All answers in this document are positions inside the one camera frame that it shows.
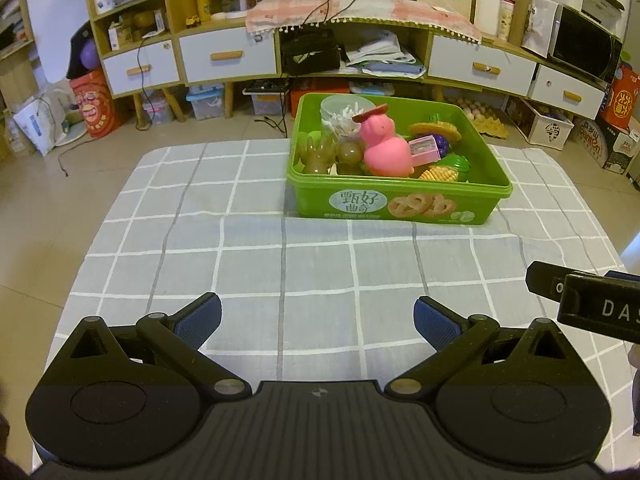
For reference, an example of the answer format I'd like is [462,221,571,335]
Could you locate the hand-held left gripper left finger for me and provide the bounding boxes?
[62,293,252,402]

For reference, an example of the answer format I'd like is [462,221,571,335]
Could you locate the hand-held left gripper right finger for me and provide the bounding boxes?
[384,296,578,401]

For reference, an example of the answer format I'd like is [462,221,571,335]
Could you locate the green toy pepper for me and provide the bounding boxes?
[439,154,472,175]

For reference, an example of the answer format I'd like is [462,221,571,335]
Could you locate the yellow toy corn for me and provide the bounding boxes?
[417,165,459,182]

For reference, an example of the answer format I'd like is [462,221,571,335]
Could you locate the green plastic box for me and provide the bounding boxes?
[286,92,514,226]

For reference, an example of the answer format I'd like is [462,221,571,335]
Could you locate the purple toy grapes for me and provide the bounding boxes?
[430,132,454,159]

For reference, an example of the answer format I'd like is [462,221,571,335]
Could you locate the pink toy milk carton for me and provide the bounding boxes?
[408,135,441,166]

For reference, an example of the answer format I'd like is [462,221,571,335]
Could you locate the pink pig toy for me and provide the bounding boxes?
[351,104,416,179]

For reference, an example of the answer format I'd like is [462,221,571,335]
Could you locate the yellow toy fruit green stem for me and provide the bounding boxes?
[407,113,462,142]

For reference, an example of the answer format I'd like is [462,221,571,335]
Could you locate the brown toy ball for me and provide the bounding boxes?
[337,140,365,177]

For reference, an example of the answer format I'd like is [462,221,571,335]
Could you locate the translucent brown toy hand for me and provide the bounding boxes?
[298,135,341,176]

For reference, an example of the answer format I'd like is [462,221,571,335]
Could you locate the clear cotton swab container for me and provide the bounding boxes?
[319,95,376,139]

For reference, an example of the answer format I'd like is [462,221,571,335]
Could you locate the grey checked tablecloth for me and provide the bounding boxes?
[31,138,637,467]

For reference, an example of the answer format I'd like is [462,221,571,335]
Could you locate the white printed carton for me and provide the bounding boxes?
[572,114,640,174]

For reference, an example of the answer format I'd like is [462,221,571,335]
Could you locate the white cut-out storage crate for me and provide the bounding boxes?
[504,97,575,150]

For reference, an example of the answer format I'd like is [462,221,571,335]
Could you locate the red printed carton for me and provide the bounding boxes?
[599,67,640,129]

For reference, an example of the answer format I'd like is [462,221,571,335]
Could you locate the egg tray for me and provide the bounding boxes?
[444,97,509,139]

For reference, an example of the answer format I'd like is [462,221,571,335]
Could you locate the clear storage bin blue lid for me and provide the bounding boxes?
[186,85,227,122]

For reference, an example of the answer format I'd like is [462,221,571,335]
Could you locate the clear storage bin white lid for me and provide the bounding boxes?
[243,80,291,117]

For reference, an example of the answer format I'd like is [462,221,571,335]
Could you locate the black microwave oven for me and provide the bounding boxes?
[547,3,624,84]

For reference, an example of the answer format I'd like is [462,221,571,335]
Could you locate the red printed bucket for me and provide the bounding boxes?
[68,70,129,141]

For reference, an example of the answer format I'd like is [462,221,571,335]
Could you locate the white shopping bag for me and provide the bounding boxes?
[12,87,69,157]

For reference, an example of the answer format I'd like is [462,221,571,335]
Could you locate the red storage box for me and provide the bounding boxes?
[290,77,352,107]

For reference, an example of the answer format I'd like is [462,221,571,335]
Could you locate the pile of folded cloths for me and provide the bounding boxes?
[342,29,427,79]

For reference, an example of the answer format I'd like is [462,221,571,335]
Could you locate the red white bottle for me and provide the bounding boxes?
[497,0,522,42]

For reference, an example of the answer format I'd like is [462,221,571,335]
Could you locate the black bag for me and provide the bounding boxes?
[279,27,344,75]

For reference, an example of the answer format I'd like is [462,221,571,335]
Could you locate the pink cloth runner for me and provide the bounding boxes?
[244,0,484,44]

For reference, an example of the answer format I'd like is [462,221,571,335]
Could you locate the long wooden cabinet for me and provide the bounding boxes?
[82,0,624,127]

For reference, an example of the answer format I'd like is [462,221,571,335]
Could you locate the white drawer wooden handle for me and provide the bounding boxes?
[427,34,537,97]
[528,65,607,121]
[102,40,181,97]
[178,27,278,84]

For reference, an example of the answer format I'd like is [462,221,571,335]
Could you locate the thin black hanging cable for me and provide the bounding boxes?
[136,41,152,117]

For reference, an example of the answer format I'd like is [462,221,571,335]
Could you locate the black power cable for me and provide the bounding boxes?
[301,0,377,28]

